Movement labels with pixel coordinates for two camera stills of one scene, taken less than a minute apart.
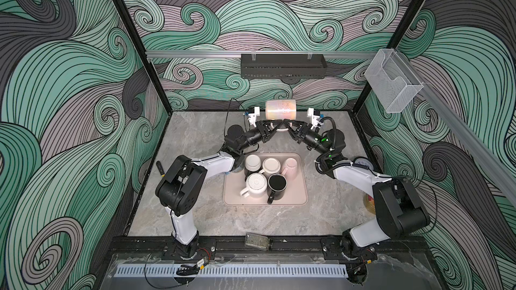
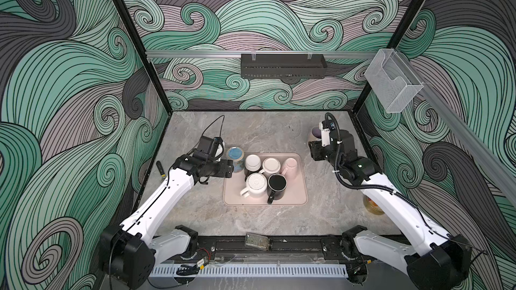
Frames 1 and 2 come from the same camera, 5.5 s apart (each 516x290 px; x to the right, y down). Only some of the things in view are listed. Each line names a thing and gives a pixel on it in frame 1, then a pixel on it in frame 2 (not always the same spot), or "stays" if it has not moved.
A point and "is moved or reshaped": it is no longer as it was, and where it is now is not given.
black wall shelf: [283, 66] stays
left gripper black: [265, 134] -> [226, 167]
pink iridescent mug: [281, 109] is moved or reshaped
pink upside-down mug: [291, 171] stays
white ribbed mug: [256, 186] stays
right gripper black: [305, 128] -> [316, 150]
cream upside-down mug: [271, 166] stays
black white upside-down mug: [252, 164] stays
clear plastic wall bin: [393, 82] stays
